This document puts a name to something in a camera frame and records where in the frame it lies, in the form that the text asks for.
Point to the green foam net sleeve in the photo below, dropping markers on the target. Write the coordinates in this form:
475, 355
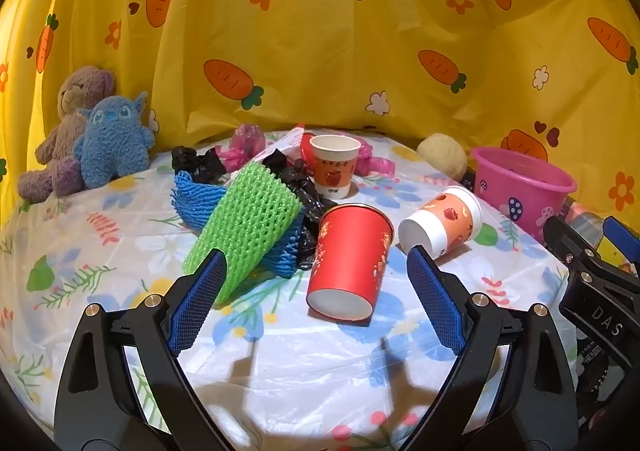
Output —
250, 211

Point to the beige plush ball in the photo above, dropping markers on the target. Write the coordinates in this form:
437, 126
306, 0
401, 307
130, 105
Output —
442, 156

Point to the yellow carrot print curtain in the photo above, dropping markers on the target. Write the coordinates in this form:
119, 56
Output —
350, 56

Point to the orange fruit print paper cup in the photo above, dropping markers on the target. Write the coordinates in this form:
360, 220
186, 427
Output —
450, 218

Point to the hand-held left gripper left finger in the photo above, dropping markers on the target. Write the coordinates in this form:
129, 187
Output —
197, 301

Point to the blue plush monster toy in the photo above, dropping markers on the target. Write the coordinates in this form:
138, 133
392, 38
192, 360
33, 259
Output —
112, 141

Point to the floral plastic tablecloth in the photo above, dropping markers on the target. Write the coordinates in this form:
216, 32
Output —
125, 241

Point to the red snack packet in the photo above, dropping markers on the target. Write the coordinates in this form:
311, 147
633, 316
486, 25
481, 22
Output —
290, 141

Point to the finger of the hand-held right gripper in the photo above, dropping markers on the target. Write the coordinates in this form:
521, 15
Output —
620, 238
570, 243

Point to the purple teddy bear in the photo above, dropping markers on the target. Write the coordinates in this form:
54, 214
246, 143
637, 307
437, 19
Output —
60, 141

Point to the white apple print paper cup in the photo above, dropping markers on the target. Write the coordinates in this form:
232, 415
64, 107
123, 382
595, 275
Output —
332, 176

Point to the red paper cup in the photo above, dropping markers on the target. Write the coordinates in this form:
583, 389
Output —
345, 256

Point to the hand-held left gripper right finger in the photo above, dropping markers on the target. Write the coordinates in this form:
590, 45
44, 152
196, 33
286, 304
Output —
435, 301

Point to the pink mushroom print bucket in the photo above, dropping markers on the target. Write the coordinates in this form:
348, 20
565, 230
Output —
520, 201

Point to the blue foam net sleeve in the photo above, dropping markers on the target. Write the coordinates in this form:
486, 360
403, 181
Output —
192, 201

